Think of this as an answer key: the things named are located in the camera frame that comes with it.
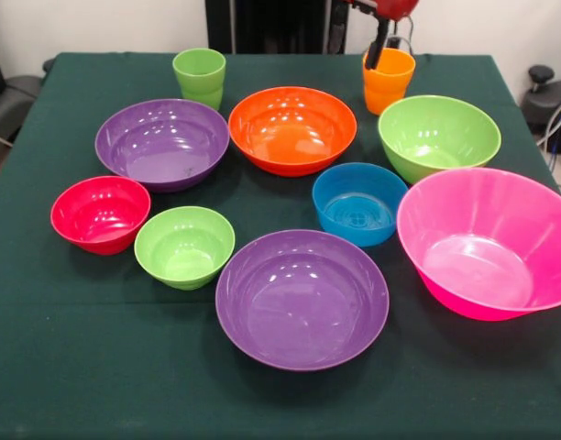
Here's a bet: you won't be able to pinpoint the small green plastic bowl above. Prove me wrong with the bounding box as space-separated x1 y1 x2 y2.
133 205 237 292

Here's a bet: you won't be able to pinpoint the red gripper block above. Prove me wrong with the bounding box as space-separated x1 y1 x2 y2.
342 0 422 71

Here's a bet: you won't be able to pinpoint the green plastic cup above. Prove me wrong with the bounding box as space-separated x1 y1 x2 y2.
171 48 227 112

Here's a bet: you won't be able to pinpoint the orange plastic bowl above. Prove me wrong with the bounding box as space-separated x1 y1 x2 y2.
227 85 358 178

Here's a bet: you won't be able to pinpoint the pink plastic bowl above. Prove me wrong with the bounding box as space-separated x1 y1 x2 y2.
396 167 561 322

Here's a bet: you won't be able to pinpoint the purple plastic bowl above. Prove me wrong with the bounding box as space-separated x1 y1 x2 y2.
214 229 391 372
94 98 231 193

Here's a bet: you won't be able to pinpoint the large green plastic bowl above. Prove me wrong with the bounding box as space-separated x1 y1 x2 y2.
377 94 502 184

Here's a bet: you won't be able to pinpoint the black chair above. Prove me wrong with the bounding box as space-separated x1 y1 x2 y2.
0 31 56 148

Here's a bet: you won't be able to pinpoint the black cabinet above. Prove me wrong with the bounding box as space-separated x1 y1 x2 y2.
204 0 350 55

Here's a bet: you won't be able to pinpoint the blue and white cables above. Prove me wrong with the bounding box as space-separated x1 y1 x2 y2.
536 93 561 157

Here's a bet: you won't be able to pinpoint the orange plastic cup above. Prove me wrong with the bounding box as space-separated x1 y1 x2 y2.
361 48 417 116

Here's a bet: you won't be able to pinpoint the dark green tablecloth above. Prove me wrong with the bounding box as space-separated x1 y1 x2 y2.
0 51 561 440

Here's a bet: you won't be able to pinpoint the blue plastic bowl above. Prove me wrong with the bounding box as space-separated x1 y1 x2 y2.
312 161 409 248

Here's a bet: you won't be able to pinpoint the red plastic bowl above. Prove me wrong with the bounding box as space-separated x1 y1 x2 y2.
49 175 152 256

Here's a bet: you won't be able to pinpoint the black wall plug cable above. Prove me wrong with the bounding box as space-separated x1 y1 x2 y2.
392 20 415 52

